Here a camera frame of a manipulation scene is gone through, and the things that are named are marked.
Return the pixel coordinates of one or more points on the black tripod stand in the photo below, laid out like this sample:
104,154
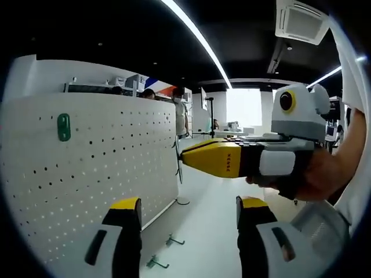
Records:
212,116

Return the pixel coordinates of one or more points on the person's white shirt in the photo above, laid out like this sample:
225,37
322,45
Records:
347,72

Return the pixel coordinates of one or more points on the white perforated mounting plate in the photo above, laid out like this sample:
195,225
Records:
116,173

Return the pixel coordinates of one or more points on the person's right hand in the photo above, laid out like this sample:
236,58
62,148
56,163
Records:
316,173

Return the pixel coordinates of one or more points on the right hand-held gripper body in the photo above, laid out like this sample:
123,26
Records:
301,116

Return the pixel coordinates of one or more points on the metal shelving unit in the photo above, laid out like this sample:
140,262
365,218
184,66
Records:
87,87

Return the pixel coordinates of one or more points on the ceiling air conditioner unit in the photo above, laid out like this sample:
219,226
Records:
301,23

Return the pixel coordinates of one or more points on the long ceiling light strip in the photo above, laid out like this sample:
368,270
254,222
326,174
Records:
203,41

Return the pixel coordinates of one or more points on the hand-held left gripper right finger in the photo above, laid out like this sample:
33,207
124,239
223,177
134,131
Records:
258,249

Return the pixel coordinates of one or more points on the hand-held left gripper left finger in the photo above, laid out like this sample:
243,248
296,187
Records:
116,249

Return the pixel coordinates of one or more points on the short ceiling light strip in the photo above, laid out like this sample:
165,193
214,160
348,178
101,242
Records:
324,76

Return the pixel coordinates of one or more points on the metal hooks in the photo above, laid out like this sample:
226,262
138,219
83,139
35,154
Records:
153,262

